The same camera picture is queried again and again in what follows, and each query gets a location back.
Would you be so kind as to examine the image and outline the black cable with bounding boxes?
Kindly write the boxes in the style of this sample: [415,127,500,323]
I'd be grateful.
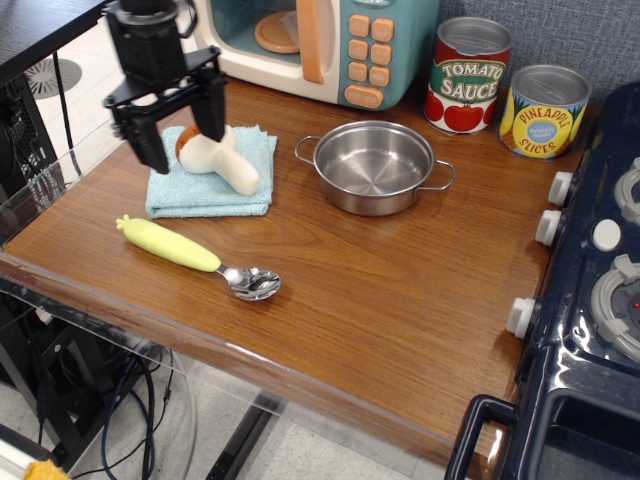
[69,349,176,480]

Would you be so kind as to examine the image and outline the brown white plush mushroom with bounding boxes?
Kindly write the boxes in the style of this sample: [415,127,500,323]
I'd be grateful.
[175,125,261,196]

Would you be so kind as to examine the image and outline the stainless steel pot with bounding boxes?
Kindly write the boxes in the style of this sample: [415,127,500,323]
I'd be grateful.
[294,120,457,217]

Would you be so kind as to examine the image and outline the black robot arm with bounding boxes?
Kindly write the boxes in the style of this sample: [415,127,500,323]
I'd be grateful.
[103,1,226,174]

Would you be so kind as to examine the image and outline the pineapple slices can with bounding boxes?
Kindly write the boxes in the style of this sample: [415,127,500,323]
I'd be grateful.
[499,64,592,159]

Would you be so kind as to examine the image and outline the black computer tower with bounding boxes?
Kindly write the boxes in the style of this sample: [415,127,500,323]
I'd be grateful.
[0,72,59,201]

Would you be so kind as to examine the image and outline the toy microwave oven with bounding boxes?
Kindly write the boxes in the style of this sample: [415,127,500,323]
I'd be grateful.
[194,0,440,111]

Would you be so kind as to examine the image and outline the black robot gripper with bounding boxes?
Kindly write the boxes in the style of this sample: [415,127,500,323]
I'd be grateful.
[103,1,226,174]

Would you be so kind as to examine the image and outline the tomato sauce can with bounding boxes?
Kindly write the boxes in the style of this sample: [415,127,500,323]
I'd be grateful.
[424,16,514,134]

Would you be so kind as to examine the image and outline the blue cable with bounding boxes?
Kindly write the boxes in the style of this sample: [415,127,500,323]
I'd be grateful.
[101,357,156,480]

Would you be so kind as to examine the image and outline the black table leg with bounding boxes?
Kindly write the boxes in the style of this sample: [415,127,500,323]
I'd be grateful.
[205,391,286,480]

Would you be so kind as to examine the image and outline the green handled metal spoon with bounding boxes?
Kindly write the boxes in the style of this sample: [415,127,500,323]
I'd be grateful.
[116,215,282,301]

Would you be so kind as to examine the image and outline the light blue folded towel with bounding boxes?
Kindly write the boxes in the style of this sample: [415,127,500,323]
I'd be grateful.
[145,126,278,219]

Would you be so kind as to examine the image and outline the dark blue toy stove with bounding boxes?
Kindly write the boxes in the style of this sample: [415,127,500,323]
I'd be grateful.
[446,83,639,479]

